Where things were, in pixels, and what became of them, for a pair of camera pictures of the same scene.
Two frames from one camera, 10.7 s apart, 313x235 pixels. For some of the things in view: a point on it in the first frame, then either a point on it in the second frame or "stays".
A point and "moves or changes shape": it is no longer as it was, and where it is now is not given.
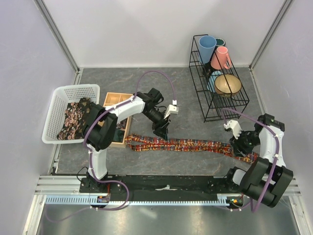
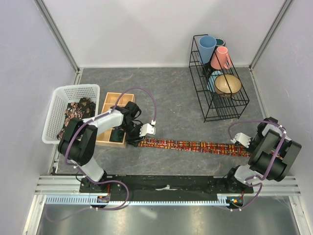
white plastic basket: x=62 y=96 stays
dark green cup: x=219 y=42 stays
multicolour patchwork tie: x=139 y=142 moves or changes shape
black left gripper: x=161 y=128 → x=134 y=140
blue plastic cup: x=207 y=44 stays
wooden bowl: x=227 y=85 stays
